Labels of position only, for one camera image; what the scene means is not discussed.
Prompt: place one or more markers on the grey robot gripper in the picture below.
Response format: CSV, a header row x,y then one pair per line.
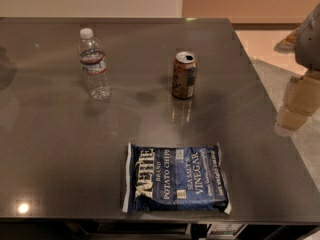
x,y
309,45

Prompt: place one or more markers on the orange soda can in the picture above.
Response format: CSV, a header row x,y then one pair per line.
x,y
184,74

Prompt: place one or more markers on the blue potato chips bag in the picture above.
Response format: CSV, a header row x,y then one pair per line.
x,y
175,179

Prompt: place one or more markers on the clear plastic water bottle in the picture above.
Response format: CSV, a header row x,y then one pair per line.
x,y
94,66

